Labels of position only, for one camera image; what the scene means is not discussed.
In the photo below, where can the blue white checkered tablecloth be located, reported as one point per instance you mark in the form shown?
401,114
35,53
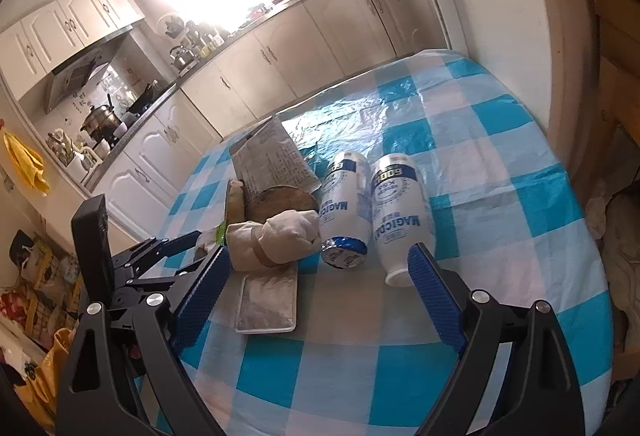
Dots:
500,166

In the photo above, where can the yellow bag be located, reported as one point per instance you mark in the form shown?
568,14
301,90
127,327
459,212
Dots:
50,371

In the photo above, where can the wooden chair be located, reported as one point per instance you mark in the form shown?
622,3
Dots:
617,66

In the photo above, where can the yellow hanging cloth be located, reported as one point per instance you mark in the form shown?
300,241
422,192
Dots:
25,161

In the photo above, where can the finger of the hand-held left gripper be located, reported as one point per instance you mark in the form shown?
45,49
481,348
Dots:
167,246
185,273

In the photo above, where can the cluttered yellow storage rack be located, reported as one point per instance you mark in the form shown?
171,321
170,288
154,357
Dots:
35,276

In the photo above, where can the steel kettle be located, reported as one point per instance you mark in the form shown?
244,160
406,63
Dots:
181,58

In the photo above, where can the black wok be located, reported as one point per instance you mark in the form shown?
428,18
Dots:
142,100

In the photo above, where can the white base cabinets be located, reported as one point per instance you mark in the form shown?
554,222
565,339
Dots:
280,51

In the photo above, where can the steel steamer pot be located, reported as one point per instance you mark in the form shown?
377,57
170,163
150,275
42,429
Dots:
101,121

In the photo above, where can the beige crumpled cloth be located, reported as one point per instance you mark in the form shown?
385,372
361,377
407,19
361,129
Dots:
620,256

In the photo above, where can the white utensil holder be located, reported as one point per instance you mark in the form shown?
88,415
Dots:
79,163

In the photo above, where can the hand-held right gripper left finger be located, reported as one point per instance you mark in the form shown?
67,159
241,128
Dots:
200,301

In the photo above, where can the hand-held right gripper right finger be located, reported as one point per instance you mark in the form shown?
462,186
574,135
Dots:
435,301

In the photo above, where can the white wall cabinets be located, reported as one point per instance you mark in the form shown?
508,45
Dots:
65,26

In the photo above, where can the steel range hood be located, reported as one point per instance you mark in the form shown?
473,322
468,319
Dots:
80,71

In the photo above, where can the grey printed paper packet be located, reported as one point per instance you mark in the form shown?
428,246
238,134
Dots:
275,161

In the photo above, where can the white bottle with foil lid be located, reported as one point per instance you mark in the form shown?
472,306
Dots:
342,201

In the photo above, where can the white bottle with blue label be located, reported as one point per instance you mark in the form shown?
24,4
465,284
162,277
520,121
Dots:
400,216

